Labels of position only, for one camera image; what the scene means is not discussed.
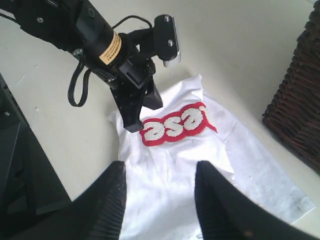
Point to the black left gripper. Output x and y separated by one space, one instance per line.
134 71

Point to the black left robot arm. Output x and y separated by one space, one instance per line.
77 27

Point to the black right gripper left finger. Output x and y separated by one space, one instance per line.
97 214

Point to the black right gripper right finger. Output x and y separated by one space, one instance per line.
224 213

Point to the white t-shirt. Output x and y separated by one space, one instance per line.
161 161

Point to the dark brown wicker basket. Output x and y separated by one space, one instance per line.
294 112

